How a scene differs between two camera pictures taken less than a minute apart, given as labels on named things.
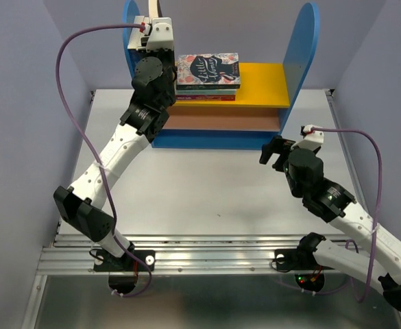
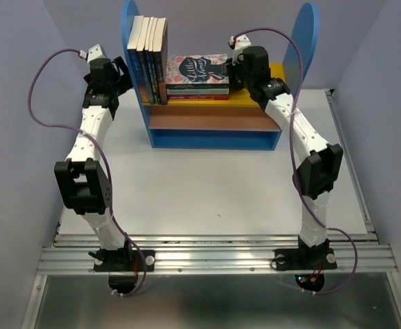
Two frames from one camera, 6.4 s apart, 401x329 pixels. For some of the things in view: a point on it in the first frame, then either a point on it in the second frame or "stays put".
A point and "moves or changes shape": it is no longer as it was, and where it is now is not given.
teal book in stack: [205, 92] stays put
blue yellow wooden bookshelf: [264, 106] stays put
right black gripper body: [285, 149] → [242, 80]
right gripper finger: [278, 165] → [229, 66]
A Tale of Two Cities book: [154, 9] moves or changes shape
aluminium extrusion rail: [189, 253] stays put
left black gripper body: [166, 58] → [115, 83]
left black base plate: [104, 262] stays put
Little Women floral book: [216, 70] moves or changes shape
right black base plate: [295, 260] stays put
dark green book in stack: [208, 86] stays put
